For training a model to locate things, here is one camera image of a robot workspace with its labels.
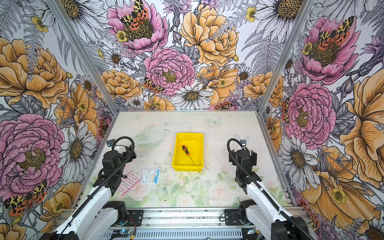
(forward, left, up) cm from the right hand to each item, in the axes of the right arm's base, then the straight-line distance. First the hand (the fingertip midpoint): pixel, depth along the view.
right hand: (242, 154), depth 86 cm
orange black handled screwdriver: (+9, +33, -7) cm, 35 cm away
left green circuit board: (-34, +66, -12) cm, 75 cm away
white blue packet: (-8, +53, -8) cm, 54 cm away
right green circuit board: (-35, +1, -10) cm, 36 cm away
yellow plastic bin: (+18, +28, -12) cm, 35 cm away
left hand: (+2, +66, +4) cm, 66 cm away
